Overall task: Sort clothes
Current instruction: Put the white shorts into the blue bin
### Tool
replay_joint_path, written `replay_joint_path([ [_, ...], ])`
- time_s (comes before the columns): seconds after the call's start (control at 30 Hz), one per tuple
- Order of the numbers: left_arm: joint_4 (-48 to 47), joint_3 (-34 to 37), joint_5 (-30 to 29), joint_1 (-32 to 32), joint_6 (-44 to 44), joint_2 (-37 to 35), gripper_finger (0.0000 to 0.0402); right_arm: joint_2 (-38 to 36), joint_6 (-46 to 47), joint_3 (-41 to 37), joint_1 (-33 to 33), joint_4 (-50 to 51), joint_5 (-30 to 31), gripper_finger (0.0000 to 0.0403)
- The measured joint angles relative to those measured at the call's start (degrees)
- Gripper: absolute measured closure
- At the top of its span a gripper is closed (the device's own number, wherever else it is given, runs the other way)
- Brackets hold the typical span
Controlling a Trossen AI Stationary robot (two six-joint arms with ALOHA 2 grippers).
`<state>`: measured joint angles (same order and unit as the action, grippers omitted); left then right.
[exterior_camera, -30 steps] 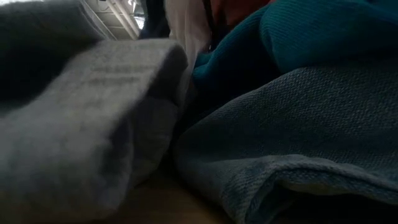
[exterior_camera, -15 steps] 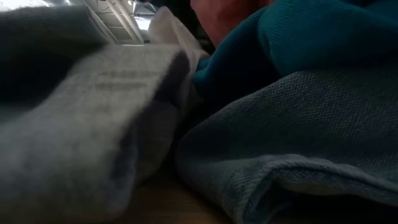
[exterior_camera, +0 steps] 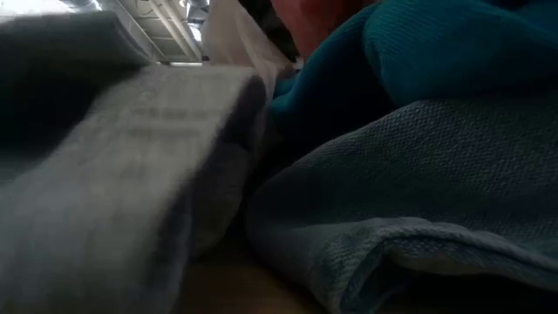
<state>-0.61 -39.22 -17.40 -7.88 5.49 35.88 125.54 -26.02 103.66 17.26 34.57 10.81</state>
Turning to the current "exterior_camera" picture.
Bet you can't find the silver ceiling duct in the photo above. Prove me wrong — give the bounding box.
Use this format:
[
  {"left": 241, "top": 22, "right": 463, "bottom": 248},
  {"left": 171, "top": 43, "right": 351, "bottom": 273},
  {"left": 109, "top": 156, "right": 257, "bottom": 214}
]
[{"left": 59, "top": 0, "right": 106, "bottom": 13}]

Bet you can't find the black garment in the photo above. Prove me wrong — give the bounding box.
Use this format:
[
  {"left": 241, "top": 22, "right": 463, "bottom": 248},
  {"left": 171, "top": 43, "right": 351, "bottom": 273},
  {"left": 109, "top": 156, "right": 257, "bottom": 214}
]
[{"left": 237, "top": 0, "right": 303, "bottom": 63}]

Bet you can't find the orange garment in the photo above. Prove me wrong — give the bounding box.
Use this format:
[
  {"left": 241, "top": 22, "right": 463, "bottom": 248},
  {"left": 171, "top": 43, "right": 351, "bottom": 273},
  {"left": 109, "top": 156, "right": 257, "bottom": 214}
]
[{"left": 269, "top": 0, "right": 377, "bottom": 58}]

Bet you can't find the white cloth garment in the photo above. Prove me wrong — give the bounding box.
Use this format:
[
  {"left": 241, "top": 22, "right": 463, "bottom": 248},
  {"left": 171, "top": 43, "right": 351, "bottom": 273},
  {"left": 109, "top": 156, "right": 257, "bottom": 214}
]
[{"left": 201, "top": 0, "right": 296, "bottom": 102}]

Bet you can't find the blue-grey knit garment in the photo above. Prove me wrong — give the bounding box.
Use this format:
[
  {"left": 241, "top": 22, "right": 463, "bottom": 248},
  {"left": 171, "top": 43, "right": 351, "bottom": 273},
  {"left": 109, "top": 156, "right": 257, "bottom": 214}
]
[{"left": 243, "top": 96, "right": 558, "bottom": 314}]

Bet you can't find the grey fabric garment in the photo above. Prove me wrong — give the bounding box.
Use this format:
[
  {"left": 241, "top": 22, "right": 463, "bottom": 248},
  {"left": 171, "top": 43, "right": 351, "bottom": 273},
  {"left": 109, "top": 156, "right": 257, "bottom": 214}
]
[{"left": 0, "top": 9, "right": 270, "bottom": 314}]

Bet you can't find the teal knit garment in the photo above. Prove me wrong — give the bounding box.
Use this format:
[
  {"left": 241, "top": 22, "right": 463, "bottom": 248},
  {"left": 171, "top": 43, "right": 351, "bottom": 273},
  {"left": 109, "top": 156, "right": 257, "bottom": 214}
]
[{"left": 269, "top": 0, "right": 558, "bottom": 175}]

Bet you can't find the grey ceiling pipe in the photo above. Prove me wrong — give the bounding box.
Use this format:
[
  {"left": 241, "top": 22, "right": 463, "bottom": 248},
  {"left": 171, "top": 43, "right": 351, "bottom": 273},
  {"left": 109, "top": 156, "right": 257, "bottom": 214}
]
[{"left": 159, "top": 60, "right": 204, "bottom": 68}]

